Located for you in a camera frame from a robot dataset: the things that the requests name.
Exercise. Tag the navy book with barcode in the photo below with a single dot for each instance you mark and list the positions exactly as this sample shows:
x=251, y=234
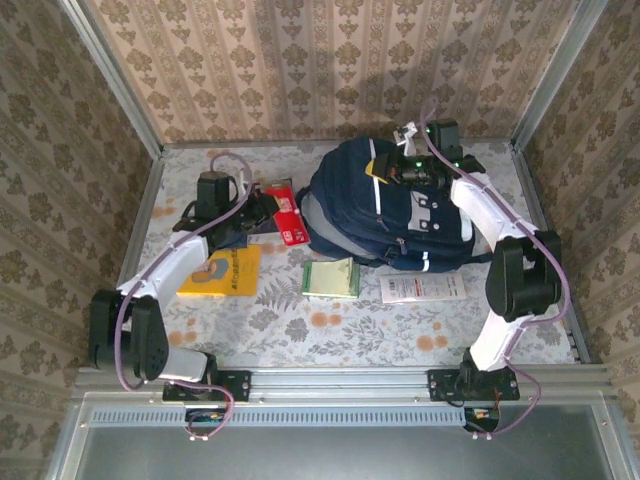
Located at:
x=280, y=182

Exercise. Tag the navy blue backpack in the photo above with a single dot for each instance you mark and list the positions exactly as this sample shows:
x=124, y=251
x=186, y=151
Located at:
x=350, y=200

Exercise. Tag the green notepad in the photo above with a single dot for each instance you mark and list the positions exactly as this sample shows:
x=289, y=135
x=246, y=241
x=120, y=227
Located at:
x=330, y=280

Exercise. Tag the white packet with red stripe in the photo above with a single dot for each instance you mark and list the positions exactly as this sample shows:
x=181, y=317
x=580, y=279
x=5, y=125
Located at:
x=420, y=288

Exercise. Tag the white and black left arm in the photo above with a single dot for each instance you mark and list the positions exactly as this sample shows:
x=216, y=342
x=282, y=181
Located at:
x=165, y=270

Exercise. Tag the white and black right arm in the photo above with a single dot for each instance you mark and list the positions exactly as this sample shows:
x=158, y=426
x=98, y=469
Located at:
x=525, y=280

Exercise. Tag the grey metal tray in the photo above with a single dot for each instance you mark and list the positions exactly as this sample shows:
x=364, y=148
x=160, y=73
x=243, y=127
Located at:
x=350, y=455

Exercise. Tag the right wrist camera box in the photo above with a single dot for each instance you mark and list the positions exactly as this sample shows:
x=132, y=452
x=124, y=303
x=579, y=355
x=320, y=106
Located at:
x=410, y=137

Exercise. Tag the aluminium table side rail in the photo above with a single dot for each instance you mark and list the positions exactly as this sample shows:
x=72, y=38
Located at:
x=131, y=250
x=533, y=200

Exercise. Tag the aluminium frame post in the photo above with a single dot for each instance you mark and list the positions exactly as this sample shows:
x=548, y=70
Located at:
x=557, y=75
x=111, y=75

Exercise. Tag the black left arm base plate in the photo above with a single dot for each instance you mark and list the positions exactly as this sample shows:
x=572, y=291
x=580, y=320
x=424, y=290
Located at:
x=237, y=385

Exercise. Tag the aluminium mounting rail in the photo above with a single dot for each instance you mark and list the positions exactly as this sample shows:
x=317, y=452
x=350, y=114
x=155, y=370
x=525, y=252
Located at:
x=340, y=385

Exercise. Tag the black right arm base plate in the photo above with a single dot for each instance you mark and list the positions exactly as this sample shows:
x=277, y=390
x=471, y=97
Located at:
x=440, y=385

